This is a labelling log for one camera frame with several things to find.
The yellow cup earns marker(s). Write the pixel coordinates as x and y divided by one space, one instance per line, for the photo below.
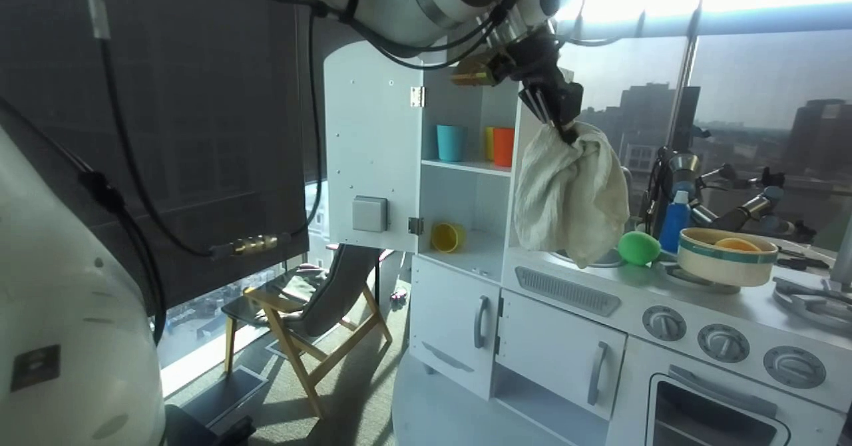
488 144
446 237

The white toy kitchen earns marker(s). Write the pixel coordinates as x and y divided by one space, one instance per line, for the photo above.
572 339

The burner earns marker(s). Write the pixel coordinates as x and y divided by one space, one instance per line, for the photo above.
679 277
809 303

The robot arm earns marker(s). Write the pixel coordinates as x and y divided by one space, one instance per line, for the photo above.
60 299

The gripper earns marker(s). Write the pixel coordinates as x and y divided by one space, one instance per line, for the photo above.
536 58

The oven door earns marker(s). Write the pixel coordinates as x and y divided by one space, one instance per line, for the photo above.
632 399

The dark window blind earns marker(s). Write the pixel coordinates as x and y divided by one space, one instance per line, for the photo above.
200 100

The sink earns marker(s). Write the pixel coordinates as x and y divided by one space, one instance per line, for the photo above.
609 259

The white bowl with teal stripe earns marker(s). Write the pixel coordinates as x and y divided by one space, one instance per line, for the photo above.
722 266

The white towel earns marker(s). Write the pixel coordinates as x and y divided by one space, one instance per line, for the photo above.
572 193

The white cabinet door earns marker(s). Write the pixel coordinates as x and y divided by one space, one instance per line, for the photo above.
369 140
552 353
446 326

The stove knob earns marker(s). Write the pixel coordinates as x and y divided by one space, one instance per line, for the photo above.
723 343
794 367
664 323

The orange cup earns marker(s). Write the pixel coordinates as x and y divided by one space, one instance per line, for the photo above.
504 148

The wooden folding chair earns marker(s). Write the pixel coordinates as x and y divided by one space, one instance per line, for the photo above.
313 313

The orange toy piece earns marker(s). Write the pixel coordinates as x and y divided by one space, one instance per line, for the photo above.
735 244

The green toy egg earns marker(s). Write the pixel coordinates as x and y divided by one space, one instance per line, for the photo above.
638 248

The blue cup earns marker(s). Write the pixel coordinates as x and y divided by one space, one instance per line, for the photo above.
451 143

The blue bottle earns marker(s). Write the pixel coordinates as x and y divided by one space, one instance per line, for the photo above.
674 223

